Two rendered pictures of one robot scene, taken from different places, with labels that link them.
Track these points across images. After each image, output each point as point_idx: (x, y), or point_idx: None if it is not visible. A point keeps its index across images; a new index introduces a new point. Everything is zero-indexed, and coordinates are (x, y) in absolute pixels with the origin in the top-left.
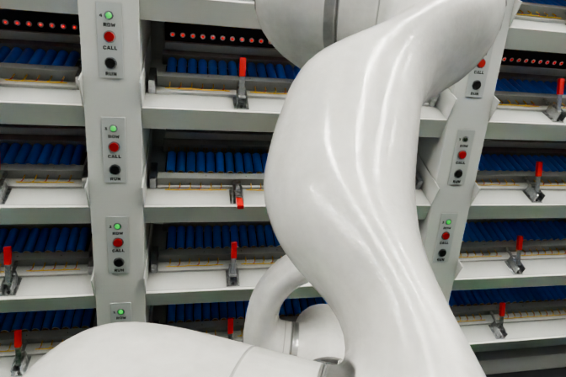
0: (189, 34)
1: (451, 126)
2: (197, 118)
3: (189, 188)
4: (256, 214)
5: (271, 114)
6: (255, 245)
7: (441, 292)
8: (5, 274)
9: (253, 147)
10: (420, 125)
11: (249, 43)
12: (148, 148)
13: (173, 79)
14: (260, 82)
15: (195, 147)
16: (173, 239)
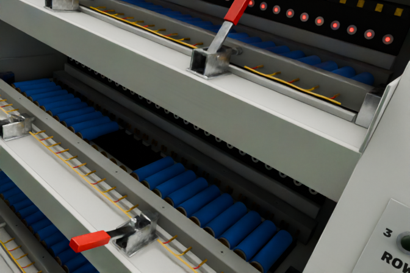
0: None
1: (370, 178)
2: (14, 10)
3: (2, 104)
4: (9, 166)
5: (66, 22)
6: (39, 234)
7: None
8: None
9: (115, 113)
10: (284, 139)
11: None
12: (19, 57)
13: None
14: (110, 0)
15: (72, 88)
16: (1, 173)
